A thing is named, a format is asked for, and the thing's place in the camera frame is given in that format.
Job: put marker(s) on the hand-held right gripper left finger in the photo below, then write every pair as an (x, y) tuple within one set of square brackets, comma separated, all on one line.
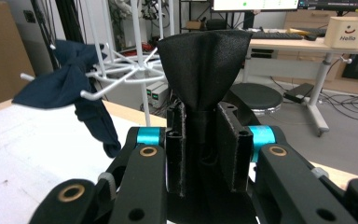
[(175, 155)]

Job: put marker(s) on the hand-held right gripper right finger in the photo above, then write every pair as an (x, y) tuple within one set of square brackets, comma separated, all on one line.
[(233, 149)]

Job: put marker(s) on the black bow tie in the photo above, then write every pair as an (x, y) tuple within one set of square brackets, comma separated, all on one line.
[(202, 68)]

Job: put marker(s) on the white metal display stand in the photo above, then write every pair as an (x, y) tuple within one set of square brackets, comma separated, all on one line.
[(140, 67)]

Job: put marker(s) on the navy blue bow tie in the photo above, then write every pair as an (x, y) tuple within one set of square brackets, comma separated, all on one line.
[(59, 84)]

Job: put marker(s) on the black round stool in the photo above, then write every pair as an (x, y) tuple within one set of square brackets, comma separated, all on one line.
[(258, 96)]

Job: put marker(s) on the grey power supply unit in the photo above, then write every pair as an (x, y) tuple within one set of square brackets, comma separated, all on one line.
[(157, 93)]

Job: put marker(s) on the black power adapter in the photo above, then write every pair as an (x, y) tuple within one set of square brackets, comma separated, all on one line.
[(298, 92)]

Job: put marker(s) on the black keyboard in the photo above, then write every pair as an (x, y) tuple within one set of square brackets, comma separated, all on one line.
[(276, 35)]

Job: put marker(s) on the light wooden desk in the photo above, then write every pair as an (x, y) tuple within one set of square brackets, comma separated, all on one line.
[(307, 46)]

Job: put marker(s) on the black computer mouse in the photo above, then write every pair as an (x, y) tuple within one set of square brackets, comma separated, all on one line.
[(310, 37)]

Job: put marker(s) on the computer monitor with white screen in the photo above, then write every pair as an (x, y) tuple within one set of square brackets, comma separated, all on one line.
[(254, 4)]

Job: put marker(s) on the beige box with smile print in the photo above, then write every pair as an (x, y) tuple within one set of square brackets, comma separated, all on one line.
[(348, 32)]

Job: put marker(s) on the computer monitor with dark screen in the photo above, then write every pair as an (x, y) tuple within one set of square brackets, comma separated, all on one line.
[(338, 3)]

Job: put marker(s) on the large brown cardboard sheet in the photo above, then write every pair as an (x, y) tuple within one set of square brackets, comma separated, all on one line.
[(0, 53)]

